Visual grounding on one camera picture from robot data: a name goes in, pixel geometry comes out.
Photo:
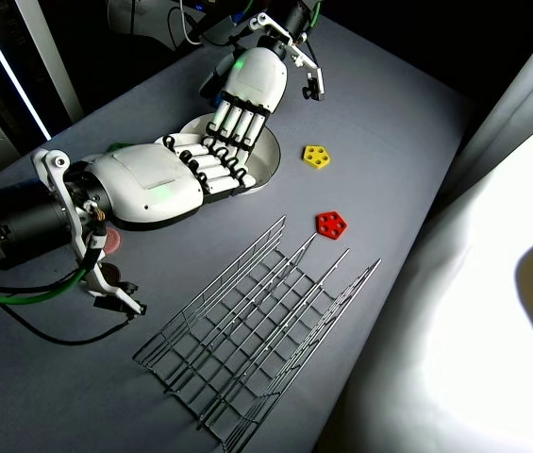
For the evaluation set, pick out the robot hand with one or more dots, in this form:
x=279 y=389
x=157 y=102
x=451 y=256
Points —
x=256 y=75
x=143 y=184

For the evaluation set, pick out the green pentagon block with holes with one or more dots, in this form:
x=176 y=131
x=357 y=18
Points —
x=116 y=145

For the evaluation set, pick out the pink round toy cookie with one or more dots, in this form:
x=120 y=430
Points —
x=114 y=240

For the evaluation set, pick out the brown round toy cookie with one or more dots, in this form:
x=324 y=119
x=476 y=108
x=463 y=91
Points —
x=111 y=274

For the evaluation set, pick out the yellow pentagon block with holes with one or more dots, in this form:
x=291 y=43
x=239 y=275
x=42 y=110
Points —
x=315 y=158

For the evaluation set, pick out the grey table cloth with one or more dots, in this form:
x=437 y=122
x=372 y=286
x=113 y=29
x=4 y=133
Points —
x=365 y=141

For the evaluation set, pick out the red pentagon block with holes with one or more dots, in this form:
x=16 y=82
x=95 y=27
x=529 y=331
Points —
x=329 y=225

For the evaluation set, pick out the white light strip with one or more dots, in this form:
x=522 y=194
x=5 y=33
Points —
x=9 y=71

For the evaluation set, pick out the white backdrop curtain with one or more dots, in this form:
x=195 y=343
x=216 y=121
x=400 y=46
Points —
x=459 y=330

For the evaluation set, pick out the white frame post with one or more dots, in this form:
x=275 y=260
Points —
x=49 y=56

